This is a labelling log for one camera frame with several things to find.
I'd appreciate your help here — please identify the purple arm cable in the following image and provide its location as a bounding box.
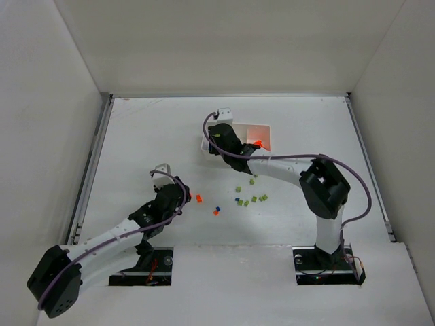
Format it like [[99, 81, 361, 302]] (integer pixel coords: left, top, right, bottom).
[[203, 111, 373, 285], [37, 170, 190, 312]]

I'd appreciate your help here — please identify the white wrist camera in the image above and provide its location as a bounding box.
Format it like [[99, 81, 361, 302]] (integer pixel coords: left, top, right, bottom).
[[150, 163, 173, 189], [213, 107, 233, 125]]

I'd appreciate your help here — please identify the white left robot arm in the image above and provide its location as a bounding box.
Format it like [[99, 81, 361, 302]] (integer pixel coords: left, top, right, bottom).
[[27, 173, 191, 319]]

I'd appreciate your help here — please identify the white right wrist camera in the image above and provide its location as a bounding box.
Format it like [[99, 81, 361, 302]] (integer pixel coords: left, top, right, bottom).
[[213, 107, 233, 125]]

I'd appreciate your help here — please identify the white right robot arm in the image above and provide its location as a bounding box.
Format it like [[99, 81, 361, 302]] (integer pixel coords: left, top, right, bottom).
[[206, 123, 351, 255]]

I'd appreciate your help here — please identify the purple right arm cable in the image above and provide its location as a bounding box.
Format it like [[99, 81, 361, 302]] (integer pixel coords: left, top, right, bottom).
[[203, 111, 373, 285]]

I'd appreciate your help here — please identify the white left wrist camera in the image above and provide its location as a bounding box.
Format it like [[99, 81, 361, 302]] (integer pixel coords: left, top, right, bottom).
[[150, 163, 173, 189]]

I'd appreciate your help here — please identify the white divided sorting tray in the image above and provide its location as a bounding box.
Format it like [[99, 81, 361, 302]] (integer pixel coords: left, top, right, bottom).
[[200, 123, 271, 168]]

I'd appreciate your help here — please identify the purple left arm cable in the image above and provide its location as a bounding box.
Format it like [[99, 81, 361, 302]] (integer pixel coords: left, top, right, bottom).
[[37, 170, 190, 312]]

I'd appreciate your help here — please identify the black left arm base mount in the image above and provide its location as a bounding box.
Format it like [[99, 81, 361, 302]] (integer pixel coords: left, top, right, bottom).
[[108, 243, 174, 287]]

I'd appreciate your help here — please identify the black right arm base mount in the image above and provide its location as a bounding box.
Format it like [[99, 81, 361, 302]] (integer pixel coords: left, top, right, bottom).
[[292, 246, 366, 286]]

